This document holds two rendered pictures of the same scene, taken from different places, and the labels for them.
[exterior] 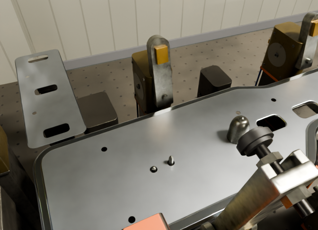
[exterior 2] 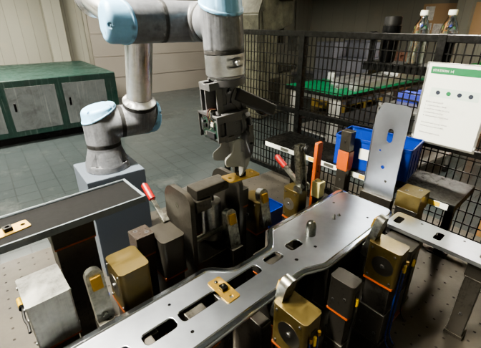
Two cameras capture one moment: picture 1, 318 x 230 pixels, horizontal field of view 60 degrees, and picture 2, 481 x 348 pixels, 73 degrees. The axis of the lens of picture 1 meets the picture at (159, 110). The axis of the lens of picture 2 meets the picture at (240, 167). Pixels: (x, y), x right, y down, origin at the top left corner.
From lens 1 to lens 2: 1.19 m
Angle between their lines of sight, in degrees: 109
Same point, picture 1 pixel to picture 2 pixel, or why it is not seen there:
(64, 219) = (356, 198)
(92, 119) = (394, 235)
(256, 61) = not seen: outside the picture
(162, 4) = not seen: outside the picture
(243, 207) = (303, 158)
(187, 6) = not seen: outside the picture
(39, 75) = (459, 243)
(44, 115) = (415, 224)
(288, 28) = (305, 311)
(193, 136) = (331, 230)
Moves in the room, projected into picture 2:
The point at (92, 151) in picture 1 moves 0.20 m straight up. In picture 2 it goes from (371, 215) to (382, 160)
